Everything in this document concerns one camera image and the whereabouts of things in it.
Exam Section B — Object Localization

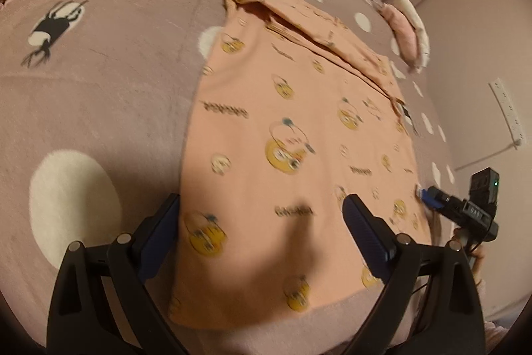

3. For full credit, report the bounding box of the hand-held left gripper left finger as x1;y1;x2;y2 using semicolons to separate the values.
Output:
47;193;193;355

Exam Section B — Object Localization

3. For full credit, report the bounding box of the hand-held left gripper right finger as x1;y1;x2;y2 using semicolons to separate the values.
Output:
341;194;487;355

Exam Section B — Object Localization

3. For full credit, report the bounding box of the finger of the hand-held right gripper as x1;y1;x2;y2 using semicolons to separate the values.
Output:
418;185;464;220

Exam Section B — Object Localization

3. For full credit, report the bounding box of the peach printed small garment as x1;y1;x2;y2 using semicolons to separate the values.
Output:
167;0;431;327

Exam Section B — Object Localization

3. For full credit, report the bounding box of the person's right hand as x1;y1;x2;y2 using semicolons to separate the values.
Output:
469;245;487;299

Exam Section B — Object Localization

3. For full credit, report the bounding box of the white power strip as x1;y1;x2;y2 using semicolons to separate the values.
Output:
489;78;525;150

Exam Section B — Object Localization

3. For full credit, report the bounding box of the mauve polka-dot deer blanket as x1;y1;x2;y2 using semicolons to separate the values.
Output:
0;0;464;355

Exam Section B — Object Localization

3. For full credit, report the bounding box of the pink and white cloth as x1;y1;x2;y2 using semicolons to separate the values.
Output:
380;0;431;74

